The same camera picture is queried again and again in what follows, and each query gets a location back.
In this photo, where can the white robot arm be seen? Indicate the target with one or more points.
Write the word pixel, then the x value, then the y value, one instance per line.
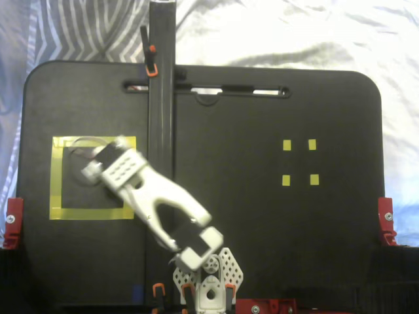
pixel 157 196

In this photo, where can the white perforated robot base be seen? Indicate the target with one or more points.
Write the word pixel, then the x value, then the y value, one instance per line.
pixel 209 294

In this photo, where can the yellow tape square outline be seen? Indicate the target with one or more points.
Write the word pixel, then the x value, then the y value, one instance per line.
pixel 91 214

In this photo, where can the orange black spring clamp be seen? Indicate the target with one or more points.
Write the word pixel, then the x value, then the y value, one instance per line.
pixel 150 59

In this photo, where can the small blue tape piece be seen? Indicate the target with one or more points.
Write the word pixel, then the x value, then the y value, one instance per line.
pixel 138 291

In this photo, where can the small orange black clamp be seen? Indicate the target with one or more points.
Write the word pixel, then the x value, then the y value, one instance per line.
pixel 159 291
pixel 187 289

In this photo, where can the small yellow tape marker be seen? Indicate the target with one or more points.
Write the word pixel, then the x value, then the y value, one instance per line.
pixel 312 144
pixel 287 145
pixel 314 179
pixel 286 180

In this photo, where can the red screw clamp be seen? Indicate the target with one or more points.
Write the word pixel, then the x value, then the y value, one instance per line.
pixel 268 307

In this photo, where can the white grey patterned bedsheet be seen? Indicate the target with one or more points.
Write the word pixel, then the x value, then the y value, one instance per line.
pixel 294 32

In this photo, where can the black curved backdrop board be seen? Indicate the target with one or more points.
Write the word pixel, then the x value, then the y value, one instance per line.
pixel 399 278

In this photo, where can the red corner bracket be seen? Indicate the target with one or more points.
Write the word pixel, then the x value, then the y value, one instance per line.
pixel 13 222
pixel 387 222

